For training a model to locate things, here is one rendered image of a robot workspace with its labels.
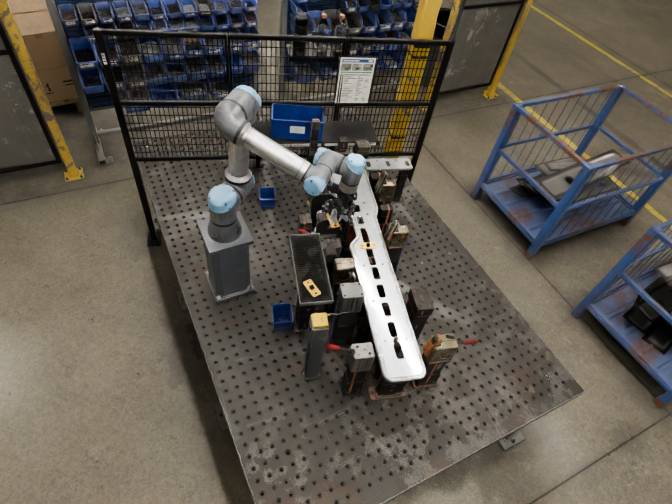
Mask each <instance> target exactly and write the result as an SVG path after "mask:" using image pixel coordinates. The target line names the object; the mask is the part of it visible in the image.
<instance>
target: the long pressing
mask: <svg viewBox="0 0 672 504"><path fill-rule="evenodd" d="M340 179H341V175H338V174H335V173H333V175H332V177H331V178H330V183H332V182H334V183H337V184H339V182H340ZM357 193H358V196H357V200H353V201H354V203H355V205H356V206H359V208H360V212H355V214H354V216H353V214H352V215H351V216H347V217H349V218H350V219H351V221H352V224H353V228H354V231H355V235H356V238H355V239H354V240H353V241H352V242H351V243H350V246H349V250H350V253H351V257H352V258H353V261H354V265H355V273H356V277H357V281H358V282H360V283H361V284H362V287H363V291H364V295H365V296H364V300H363V304H364V308H365V312H366V315H367V319H368V323H369V327H370V331H371V335H372V339H373V343H374V346H375V350H376V354H377V358H378V362H379V366H380V370H381V374H382V377H383V378H384V379H385V380H386V381H387V382H390V383H397V382H405V381H413V380H420V379H423V378H424V377H425V375H426V368H425V365H424V362H423V359H422V356H421V352H420V349H419V346H418V343H417V340H416V337H415V334H414V331H413V328H412V325H411V322H410V319H409V316H408V312H407V309H406V306H405V303H404V300H403V297H402V294H401V291H400V288H399V285H398V282H397V279H396V275H395V272H394V269H393V266H392V263H391V260H390V257H389V254H388V251H387V248H386V245H385V242H384V239H383V235H382V232H381V229H380V226H379V223H378V220H377V213H378V206H377V203H376V200H375V197H374V194H373V191H372V188H371V185H370V182H369V179H368V176H367V173H366V170H365V167H364V172H363V174H362V177H361V179H360V182H359V185H358V188H357ZM363 202H364V203H363ZM367 214H368V215H367ZM357 217H362V218H363V222H364V224H359V223H358V220H357ZM360 229H366V232H367V235H368V239H369V242H375V243H376V246H377V248H371V249H372V252H373V255H374V259H375V262H376V265H370V262H369V259H368V255H367V252H366V249H361V248H360V245H359V243H364V241H363V238H362V234H361V231H360ZM382 264H384V265H382ZM363 265H365V266H363ZM372 268H377V269H378V272H379V276H380V279H378V280H376V279H374V276H373V272H372ZM377 285H382V286H383V289H384V292H385V296H386V297H383V298H381V297H379V293H378V290H377ZM373 300H374V301H375V302H373ZM383 303H387V304H388V306H389V309H390V312H391V316H390V317H386V316H385V314H384V311H383V307H382V304H383ZM388 323H394V326H395V329H396V333H397V336H398V338H399V340H398V342H395V343H394V341H393V338H394V337H391V335H390V332H389V328H388V325H387V324H388ZM405 338H406V339H407V340H406V339H405ZM384 341H386V342H384ZM397 343H399V344H400V346H401V349H402V353H403V356H404V358H402V359H398V358H397V356H396V353H395V349H394V346H393V345H394V344H397Z"/></svg>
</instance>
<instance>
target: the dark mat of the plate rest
mask: <svg viewBox="0 0 672 504"><path fill-rule="evenodd" d="M290 238H291V245H292V251H293V257H294V264H295V270H296V277H297V283H298V289H299V296H300V302H301V303H305V302H317V301H329V300H332V296H331V291H330V287H329V282H328V277H327V272H326V268H325V263H324V258H323V253H322V248H321V244H320V239H319V235H305V236H290ZM309 279H311V280H312V282H313V283H314V284H315V285H316V287H317V288H318V289H319V291H320V292H321V294H320V295H318V296H316V297H313V296H312V295H311V293H310V292H309V291H308V289H307V288H306V287H305V285H304V284H303V282H304V281H307V280H309Z"/></svg>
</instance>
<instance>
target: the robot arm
mask: <svg viewBox="0 0 672 504"><path fill-rule="evenodd" d="M260 107H261V98H260V96H259V95H258V94H257V93H256V91H255V90H254V89H252V88H251V87H249V86H246V85H239V86H237V87H236V88H234V89H233V90H232V91H231V92H230V93H229V94H228V95H227V96H226V97H225V98H224V99H223V100H222V101H221V102H220V103H219V104H218V105H217V106H216V108H215V111H214V121H215V124H216V127H217V129H218V130H219V131H220V133H221V134H222V135H223V136H224V137H225V138H226V139H227V140H228V141H229V158H228V167H227V168H226V169H225V176H224V182H223V183H222V184H220V185H219V186H215V187H213V188H212V189H211V190H210V191H209V193H208V206H209V213H210V221H209V224H208V235H209V237H210V238H211V239H212V240H214V241H216V242H218V243H230V242H233V241H235V240H237V239H238V238H239V237H240V235H241V233H242V226H241V223H240V221H239V220H238V218H237V208H238V207H239V206H240V204H241V203H242V202H243V200H244V199H245V198H246V196H247V195H248V194H249V193H250V192H251V190H252V189H253V186H254V184H255V178H254V175H252V172H251V171H250V169H249V154H250V151H251V152H253V153H255V154H256V155H258V156H260V157H261V158H263V159H265V160H266V161H268V162H270V163H271V164H273V165H275V166H276V167H278V168H280V169H281V170H283V171H285V172H286V173H288V174H290V175H291V176H293V177H295V178H296V179H298V180H299V181H301V182H303V183H304V184H303V187H304V190H306V192H307V193H308V194H310V195H314V196H316V195H319V194H321V193H322V192H323V190H324V189H325V188H326V186H327V190H328V191H330V192H333V193H335V194H337V196H335V197H334V198H333V200H332V202H330V204H329V206H328V214H329V219H330V221H331V223H333V222H334V223H335V224H337V221H338V222H339V221H340V220H341V219H342V218H343V219H344V220H345V221H346V222H347V221H348V218H347V216H351V215H352V214H353V216H354V214H355V211H356V208H357V206H356V205H355V203H354V201H353V200H356V198H357V197H356V195H355V193H356V191H357V188H358V185H359V182H360V179H361V177H362V174H363V172H364V167H365V163H366V162H365V159H364V157H363V156H361V155H359V154H354V153H352V154H349V155H348V156H344V155H341V154H339V153H336V152H334V151H331V150H330V149H326V148H323V147H320V148H318V150H317V151H316V153H315V156H314V159H313V164H314V165H315V166H314V165H312V164H311V163H309V162H308V161H306V160H304V159H303V158H301V157H299V156H298V155H296V154H295V153H293V152H291V151H290V150H288V149H286V148H285V147H283V146H282V145H280V144H278V143H277V142H275V141H273V140H272V139H270V138H269V137H267V136H265V135H264V134H262V133H260V132H259V131H257V130H256V129H254V126H255V123H256V113H257V111H259V110H260ZM333 173H335V174H338V175H341V179H340V182H339V184H337V183H334V182H332V183H329V184H327V183H328V182H329V180H330V178H331V177H332V175H333ZM354 208H355V210H354V212H353V209H354ZM336 215H337V218H336Z"/></svg>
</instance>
